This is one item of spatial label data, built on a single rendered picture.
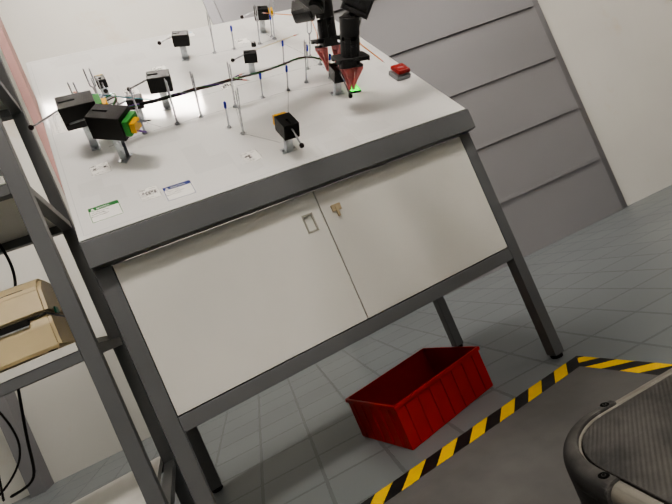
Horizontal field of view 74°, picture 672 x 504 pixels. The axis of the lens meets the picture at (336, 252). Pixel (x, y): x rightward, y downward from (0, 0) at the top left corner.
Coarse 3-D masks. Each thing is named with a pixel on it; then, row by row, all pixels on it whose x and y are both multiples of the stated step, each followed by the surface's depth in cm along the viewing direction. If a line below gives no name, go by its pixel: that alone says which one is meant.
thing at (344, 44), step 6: (342, 42) 128; (348, 42) 127; (354, 42) 127; (342, 48) 129; (348, 48) 128; (354, 48) 128; (342, 54) 130; (348, 54) 129; (354, 54) 129; (360, 54) 132; (366, 54) 132; (336, 60) 130; (342, 60) 129; (348, 60) 129; (360, 60) 131
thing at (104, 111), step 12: (96, 108) 114; (108, 108) 114; (120, 108) 114; (96, 120) 112; (108, 120) 111; (120, 120) 112; (96, 132) 114; (108, 132) 114; (120, 132) 114; (120, 144) 119; (120, 156) 122
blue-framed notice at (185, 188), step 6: (186, 180) 118; (168, 186) 116; (174, 186) 116; (180, 186) 116; (186, 186) 116; (192, 186) 116; (168, 192) 114; (174, 192) 114; (180, 192) 115; (186, 192) 115; (192, 192) 115; (168, 198) 113; (174, 198) 113
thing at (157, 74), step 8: (152, 72) 135; (160, 72) 135; (168, 72) 135; (144, 80) 134; (152, 80) 133; (160, 80) 133; (168, 80) 134; (128, 88) 134; (152, 88) 134; (160, 88) 135; (160, 96) 138; (168, 104) 141
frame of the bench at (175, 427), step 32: (480, 160) 147; (512, 256) 146; (448, 288) 136; (128, 320) 106; (384, 320) 128; (448, 320) 199; (544, 320) 146; (320, 352) 120; (160, 384) 106; (256, 384) 114; (160, 416) 106; (192, 416) 108; (192, 448) 110; (192, 480) 106
